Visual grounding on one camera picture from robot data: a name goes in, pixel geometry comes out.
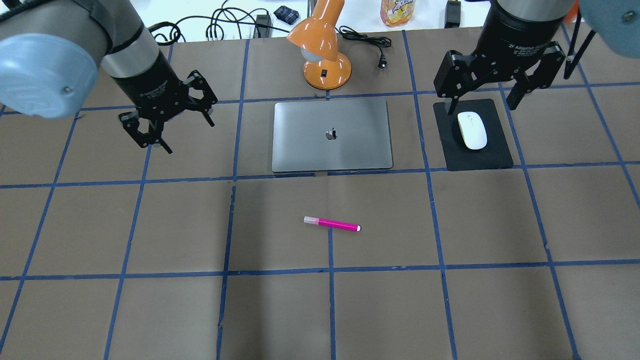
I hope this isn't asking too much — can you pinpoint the black lamp power cord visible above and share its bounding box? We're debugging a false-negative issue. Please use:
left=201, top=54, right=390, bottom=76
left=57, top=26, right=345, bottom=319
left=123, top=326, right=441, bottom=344
left=337, top=25, right=393, bottom=71

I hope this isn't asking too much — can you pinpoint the white computer mouse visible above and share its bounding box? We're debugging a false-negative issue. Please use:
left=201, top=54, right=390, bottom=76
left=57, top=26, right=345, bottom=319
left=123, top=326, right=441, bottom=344
left=456, top=111, right=488, bottom=151

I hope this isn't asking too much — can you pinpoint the black mousepad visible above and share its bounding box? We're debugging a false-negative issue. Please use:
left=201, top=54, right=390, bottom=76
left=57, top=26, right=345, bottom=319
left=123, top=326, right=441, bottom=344
left=433, top=99, right=514, bottom=171

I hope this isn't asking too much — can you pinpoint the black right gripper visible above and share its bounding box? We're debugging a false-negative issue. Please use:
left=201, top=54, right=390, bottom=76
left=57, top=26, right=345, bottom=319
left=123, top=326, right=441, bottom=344
left=433, top=10, right=566, bottom=116

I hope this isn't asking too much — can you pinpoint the silver laptop notebook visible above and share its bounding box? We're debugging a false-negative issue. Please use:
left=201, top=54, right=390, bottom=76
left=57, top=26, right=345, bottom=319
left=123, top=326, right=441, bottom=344
left=271, top=98, right=394, bottom=173

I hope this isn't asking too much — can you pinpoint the dark checkered pouch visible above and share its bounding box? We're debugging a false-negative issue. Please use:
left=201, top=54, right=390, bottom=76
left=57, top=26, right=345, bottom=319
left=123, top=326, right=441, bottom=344
left=273, top=6, right=301, bottom=26

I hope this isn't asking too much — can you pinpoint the orange desk lamp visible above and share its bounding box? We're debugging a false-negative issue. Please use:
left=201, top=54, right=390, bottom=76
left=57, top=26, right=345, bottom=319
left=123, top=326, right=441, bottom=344
left=286, top=0, right=352, bottom=91

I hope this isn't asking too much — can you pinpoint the pink highlighter pen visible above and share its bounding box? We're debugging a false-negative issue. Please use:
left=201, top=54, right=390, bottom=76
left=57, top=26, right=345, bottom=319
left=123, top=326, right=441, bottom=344
left=303, top=216, right=361, bottom=232

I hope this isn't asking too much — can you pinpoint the black power adapter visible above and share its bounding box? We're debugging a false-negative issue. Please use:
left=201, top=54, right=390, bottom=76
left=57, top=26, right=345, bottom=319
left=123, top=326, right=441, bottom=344
left=443, top=0, right=462, bottom=28

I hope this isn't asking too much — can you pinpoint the yellow snack bag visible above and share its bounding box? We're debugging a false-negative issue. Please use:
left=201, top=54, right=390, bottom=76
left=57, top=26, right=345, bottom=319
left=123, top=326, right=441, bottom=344
left=379, top=0, right=416, bottom=28

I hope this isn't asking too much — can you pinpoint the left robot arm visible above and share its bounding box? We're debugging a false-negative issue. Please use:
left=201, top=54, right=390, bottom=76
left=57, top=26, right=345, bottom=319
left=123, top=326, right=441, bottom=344
left=0, top=0, right=218, bottom=153

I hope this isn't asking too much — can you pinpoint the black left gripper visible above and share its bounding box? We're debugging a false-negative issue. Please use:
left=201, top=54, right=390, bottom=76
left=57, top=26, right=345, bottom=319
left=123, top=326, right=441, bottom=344
left=112, top=52, right=218, bottom=154

